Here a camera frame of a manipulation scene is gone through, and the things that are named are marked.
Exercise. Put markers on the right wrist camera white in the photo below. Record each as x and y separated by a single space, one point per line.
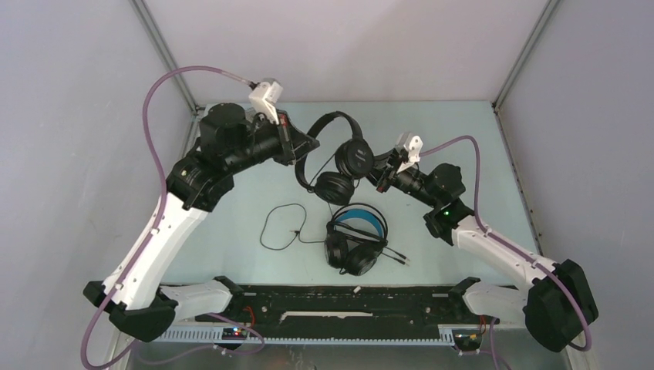
408 146

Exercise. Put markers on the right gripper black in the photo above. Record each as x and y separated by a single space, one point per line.
385 169

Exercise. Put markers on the aluminium frame post right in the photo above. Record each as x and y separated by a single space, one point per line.
534 37

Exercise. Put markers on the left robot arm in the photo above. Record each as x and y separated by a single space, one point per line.
232 139

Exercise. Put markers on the black and blue gaming headset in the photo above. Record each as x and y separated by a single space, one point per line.
356 236

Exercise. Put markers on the small black on-ear headphones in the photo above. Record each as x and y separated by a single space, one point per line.
353 160

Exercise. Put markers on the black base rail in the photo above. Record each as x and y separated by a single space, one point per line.
343 313

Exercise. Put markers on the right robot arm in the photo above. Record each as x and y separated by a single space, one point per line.
553 299

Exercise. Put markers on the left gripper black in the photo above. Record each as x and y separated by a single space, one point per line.
292 142

